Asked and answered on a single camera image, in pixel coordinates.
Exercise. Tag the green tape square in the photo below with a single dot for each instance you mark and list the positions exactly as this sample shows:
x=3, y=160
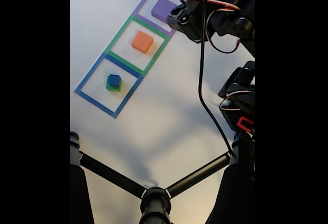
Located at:
x=125, y=63

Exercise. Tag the green cube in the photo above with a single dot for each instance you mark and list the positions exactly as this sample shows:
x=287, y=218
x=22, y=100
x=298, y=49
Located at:
x=112, y=88

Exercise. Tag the orange block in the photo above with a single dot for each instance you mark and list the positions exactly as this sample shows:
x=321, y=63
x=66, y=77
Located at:
x=142, y=41

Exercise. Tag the blue tape square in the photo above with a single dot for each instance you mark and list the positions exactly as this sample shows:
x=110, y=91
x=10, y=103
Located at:
x=94, y=104

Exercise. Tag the purple tape square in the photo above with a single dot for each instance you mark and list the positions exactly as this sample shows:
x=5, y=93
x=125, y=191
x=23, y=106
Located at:
x=148, y=20

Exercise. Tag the purple block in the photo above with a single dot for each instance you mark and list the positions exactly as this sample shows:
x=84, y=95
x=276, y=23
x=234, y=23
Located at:
x=162, y=7

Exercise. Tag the black tripod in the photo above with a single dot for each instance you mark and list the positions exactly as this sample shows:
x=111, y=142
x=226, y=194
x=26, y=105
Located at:
x=155, y=203

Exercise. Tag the small blue cube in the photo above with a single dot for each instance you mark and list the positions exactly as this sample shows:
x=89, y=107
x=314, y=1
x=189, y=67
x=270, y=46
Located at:
x=114, y=79

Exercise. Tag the red clamp part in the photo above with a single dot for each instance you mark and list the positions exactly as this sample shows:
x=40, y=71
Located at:
x=239, y=122

